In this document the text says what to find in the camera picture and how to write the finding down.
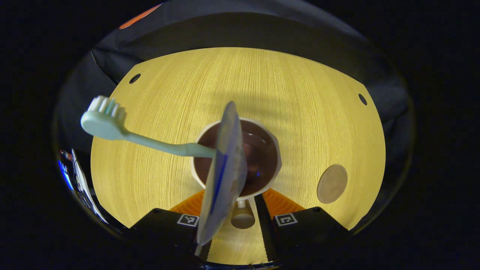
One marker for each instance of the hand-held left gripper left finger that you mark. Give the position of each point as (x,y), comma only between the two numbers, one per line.
(165,228)

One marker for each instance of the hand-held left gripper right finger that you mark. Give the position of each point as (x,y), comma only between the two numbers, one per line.
(264,228)

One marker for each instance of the white toothpaste tube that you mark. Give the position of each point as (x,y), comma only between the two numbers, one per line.
(225,176)

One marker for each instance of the beige cup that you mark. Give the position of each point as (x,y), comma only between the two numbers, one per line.
(262,150)

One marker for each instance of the round brown coaster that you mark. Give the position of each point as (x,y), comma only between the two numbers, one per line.
(332,184)

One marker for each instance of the pale green toothbrush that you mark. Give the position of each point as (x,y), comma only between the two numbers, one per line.
(105,125)

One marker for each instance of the wooden desktop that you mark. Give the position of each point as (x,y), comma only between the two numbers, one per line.
(168,93)

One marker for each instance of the white side table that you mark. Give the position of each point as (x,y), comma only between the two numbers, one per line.
(84,187)

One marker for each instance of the computer monitor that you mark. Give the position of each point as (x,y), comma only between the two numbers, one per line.
(65,172)

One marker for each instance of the black backdrop cloth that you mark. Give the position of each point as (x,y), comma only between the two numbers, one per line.
(262,30)

